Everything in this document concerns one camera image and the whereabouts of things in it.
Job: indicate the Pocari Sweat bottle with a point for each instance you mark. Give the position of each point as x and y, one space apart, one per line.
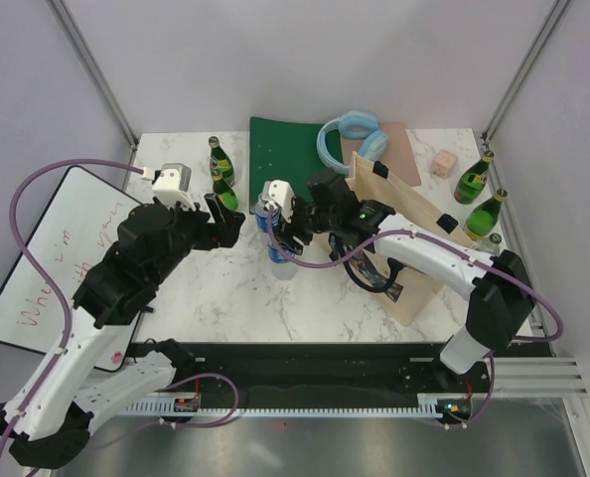
264 223
281 267

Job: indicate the left aluminium frame post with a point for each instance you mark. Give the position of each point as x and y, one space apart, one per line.
86 57

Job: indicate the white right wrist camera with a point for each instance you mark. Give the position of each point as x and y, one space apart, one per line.
278 195

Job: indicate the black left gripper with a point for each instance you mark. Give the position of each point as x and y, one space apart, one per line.
213 234

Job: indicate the aluminium frame rail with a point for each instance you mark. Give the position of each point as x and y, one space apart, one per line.
530 132

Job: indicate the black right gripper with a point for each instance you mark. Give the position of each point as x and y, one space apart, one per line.
286 239

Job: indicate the pink cube power adapter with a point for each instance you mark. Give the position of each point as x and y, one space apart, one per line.
443 164

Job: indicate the green Perrier bottle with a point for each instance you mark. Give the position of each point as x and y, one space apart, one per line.
473 181

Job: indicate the cream canvas tote bag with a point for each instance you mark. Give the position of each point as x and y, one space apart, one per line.
423 251

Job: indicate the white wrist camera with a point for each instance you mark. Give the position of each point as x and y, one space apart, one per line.
278 195
171 185

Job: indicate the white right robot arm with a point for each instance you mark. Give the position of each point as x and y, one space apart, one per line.
496 288

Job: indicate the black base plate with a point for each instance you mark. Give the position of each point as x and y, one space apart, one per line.
317 374

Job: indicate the light blue cable duct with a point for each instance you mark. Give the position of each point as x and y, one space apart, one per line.
168 405

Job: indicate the clear bottle green cap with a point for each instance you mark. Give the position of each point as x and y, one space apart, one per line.
491 244

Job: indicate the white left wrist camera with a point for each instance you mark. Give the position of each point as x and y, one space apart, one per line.
171 185

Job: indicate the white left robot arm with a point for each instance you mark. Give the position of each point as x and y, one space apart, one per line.
51 419

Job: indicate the green glass bottle gold cap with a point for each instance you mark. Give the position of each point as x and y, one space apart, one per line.
220 161

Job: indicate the light blue headphones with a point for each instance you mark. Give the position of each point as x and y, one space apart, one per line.
354 125

